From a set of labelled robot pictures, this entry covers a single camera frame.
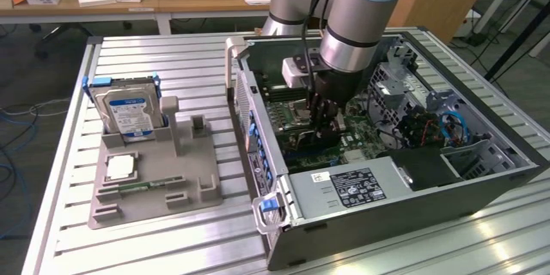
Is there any black tripod leg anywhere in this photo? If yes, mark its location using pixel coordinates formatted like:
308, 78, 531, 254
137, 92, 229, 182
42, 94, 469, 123
484, 0, 550, 82

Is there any silver CPU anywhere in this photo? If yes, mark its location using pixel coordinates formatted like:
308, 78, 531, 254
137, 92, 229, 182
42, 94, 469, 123
106, 157, 134, 181

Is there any grey power supply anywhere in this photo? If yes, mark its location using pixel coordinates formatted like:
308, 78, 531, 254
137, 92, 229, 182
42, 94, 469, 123
286, 155, 414, 224

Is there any grey parts rack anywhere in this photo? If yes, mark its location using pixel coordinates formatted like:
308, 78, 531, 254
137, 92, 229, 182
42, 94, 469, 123
89, 96, 225, 231

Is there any CPU socket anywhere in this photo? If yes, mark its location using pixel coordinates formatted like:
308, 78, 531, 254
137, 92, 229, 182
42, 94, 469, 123
289, 99, 318, 124

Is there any black plastic shroud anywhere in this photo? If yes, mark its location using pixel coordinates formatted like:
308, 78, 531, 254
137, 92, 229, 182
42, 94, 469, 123
389, 147, 465, 192

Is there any grey metal drive cage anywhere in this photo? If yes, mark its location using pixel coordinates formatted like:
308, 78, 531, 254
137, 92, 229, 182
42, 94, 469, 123
365, 43, 436, 134

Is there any silver chipset heat sink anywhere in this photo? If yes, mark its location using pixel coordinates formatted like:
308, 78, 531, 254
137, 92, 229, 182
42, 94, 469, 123
344, 150, 368, 164

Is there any black graphics card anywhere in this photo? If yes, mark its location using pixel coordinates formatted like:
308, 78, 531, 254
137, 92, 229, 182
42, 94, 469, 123
284, 128, 342, 156

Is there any open black PC case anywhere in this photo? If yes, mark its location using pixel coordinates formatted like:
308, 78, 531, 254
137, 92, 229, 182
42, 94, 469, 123
224, 26, 550, 271

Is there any hard disk blue carrier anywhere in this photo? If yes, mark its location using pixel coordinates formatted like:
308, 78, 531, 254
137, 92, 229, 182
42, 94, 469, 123
81, 73, 163, 144

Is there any white floor cable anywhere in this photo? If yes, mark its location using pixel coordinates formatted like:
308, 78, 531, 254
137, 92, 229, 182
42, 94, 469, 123
0, 97, 73, 117

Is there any green RAM stick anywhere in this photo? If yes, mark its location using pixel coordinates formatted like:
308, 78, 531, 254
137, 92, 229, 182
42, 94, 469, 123
118, 180, 185, 194

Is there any blue floor cable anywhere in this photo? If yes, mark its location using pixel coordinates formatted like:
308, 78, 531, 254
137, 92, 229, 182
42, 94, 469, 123
0, 107, 38, 240

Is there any wooden desk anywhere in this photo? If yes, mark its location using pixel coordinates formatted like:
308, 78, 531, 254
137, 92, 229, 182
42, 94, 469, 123
0, 0, 393, 36

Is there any blue wire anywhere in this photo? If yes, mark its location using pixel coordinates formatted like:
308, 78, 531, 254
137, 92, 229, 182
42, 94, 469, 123
441, 110, 475, 147

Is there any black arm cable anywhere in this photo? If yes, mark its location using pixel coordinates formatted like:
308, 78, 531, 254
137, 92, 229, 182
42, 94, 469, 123
300, 0, 334, 95

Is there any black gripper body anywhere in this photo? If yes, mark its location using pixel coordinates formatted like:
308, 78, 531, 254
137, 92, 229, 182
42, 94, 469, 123
316, 68, 366, 108

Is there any black chair base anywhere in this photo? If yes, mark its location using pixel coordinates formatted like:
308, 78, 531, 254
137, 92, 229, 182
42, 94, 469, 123
30, 23, 94, 60

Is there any wooden cabinet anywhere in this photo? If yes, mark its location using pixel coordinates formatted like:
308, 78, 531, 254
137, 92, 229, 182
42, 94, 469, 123
386, 0, 500, 44

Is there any red black twisted wire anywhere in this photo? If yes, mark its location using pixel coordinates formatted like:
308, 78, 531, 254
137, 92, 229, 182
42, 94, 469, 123
421, 117, 436, 147

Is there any green motherboard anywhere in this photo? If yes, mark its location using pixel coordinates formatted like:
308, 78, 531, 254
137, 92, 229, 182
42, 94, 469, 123
257, 75, 404, 175

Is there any grey disk bay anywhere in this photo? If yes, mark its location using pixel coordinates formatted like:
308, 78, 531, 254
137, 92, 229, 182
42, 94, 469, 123
441, 138, 520, 181

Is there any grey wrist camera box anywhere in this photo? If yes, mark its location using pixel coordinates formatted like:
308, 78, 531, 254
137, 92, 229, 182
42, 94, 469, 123
282, 55, 333, 90

